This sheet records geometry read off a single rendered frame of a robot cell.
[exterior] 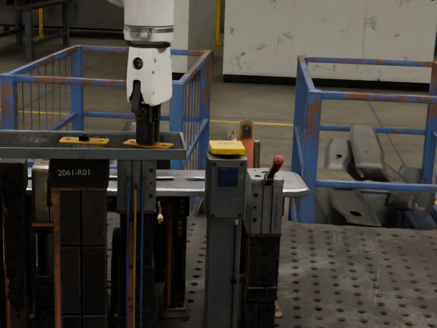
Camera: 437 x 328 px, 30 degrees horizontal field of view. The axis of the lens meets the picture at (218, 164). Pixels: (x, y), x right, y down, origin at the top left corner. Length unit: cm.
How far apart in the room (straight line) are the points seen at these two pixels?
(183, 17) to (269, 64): 112
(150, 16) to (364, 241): 123
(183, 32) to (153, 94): 813
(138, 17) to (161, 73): 11
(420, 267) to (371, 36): 741
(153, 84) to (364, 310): 84
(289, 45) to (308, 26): 30
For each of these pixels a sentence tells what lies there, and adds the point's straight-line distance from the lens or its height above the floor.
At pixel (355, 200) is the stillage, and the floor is 29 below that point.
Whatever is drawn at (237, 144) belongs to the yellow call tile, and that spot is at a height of 116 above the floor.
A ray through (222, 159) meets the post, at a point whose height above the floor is 114.
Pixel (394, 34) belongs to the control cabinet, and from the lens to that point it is 958.
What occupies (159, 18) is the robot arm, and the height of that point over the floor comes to 138.
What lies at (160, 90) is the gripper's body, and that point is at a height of 126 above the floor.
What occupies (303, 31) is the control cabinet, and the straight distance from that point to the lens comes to 948.
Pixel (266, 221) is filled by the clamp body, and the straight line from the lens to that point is 165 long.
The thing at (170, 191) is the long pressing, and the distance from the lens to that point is 173.
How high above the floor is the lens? 150
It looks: 15 degrees down
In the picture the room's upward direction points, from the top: 2 degrees clockwise
